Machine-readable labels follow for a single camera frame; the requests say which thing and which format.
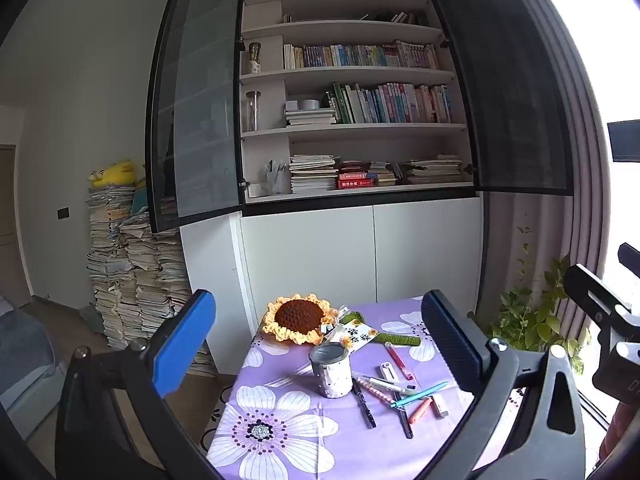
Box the white dotted pen holder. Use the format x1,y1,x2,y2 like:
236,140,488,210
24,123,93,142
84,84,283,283
308,342,354,399

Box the yellow plush toy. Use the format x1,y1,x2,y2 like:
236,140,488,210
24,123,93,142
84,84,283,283
88,159,137,189

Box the tall clear jar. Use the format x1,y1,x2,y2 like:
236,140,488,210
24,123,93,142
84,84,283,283
244,90,261,132

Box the small stack of white books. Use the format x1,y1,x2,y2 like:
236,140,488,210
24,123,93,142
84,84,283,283
285,108,337,127

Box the stack of red books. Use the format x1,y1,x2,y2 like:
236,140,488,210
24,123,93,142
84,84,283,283
337,160,379,190

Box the wide stack of booklets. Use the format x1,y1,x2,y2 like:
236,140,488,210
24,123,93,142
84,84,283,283
397,154,464,185

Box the tall stack of white booklets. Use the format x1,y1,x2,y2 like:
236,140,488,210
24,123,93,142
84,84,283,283
288,154,339,195

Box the leaning row of books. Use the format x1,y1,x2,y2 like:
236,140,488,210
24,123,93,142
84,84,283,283
359,9,429,27

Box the clear gel pen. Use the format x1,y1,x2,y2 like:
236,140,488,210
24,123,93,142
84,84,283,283
367,375,417,392

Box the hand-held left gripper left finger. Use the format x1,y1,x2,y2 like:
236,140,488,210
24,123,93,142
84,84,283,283
54,288,221,480

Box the long row of thin books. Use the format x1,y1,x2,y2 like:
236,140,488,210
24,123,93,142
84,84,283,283
283,39,440,70

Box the small stack of mixed books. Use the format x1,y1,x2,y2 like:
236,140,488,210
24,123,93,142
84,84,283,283
370,161,399,187

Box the crochet sunflower head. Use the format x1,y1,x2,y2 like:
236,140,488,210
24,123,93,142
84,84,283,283
261,294,339,347

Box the pile of books and papers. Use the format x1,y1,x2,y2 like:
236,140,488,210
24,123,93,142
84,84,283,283
86,184,217,378

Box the green crochet stem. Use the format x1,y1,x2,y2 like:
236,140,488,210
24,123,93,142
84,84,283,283
349,311,423,349

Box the orange marker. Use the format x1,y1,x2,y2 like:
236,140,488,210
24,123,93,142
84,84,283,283
408,396,432,425

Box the blue pen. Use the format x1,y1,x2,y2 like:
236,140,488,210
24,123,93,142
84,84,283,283
389,381,450,410

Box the wooden door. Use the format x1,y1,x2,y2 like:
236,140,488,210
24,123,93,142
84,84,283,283
0,144,32,308

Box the black panel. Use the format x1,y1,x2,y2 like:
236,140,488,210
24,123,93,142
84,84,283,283
607,119,640,163

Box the grey bed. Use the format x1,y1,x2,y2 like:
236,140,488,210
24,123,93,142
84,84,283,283
0,294,67,413

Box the green potted plant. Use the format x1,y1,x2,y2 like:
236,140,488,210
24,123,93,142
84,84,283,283
467,225,593,376

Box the sunflower print card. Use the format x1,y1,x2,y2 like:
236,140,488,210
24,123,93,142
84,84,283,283
325,322,379,349

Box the dark glass cabinet door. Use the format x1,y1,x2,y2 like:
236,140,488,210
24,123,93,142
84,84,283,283
145,0,247,234
416,0,574,197

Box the purple floral tablecloth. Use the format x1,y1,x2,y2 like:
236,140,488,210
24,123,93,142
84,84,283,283
206,296,521,480

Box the pink patterned pen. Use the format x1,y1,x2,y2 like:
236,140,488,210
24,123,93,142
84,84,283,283
356,377,397,407

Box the slim black pen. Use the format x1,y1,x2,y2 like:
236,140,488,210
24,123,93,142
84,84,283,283
351,377,377,430

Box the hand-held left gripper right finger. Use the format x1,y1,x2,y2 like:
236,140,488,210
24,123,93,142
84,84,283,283
415,288,587,480

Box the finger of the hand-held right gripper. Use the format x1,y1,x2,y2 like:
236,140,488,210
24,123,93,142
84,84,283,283
618,242,640,278
564,262,635,331

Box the row of green pink books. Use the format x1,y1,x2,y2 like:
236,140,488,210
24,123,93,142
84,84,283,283
326,82,454,125

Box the teal plush toy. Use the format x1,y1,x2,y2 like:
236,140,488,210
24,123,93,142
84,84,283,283
131,174,149,213

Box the white bookcase cabinet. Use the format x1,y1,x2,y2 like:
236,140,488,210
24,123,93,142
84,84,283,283
145,0,573,376

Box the clear pen cup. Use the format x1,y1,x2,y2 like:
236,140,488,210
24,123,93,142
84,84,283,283
264,159,291,196

